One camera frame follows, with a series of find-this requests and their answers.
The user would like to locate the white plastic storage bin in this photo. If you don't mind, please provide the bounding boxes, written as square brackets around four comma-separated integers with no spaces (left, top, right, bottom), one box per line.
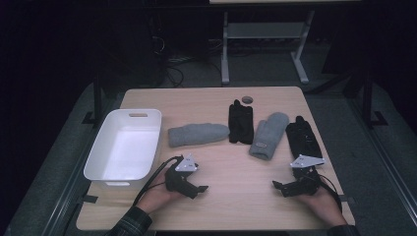
[83,108,163,191]

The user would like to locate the black sock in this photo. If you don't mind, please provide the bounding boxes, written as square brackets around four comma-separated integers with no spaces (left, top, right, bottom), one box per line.
[285,115,324,160]
[228,99,255,146]

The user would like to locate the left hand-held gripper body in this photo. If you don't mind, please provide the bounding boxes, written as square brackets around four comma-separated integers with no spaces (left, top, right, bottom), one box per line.
[164,153,200,200]

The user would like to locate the black upright post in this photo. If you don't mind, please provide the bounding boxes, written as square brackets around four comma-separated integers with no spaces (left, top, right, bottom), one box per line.
[361,69,388,128]
[82,73,103,126]

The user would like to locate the person's right hand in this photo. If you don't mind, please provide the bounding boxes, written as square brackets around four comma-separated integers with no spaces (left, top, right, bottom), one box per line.
[296,186,348,228]

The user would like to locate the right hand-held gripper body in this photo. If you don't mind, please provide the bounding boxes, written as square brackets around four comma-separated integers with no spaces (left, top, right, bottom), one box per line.
[280,154,326,198]

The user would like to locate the person's left hand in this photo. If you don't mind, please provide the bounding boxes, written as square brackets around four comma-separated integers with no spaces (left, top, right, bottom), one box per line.
[136,165,185,214]

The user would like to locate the black floor cables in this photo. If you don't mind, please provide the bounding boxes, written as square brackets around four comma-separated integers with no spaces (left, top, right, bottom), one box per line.
[164,56,185,89]

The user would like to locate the grey metal table frame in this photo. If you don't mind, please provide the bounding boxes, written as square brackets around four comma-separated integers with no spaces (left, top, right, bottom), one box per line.
[220,9,317,86]

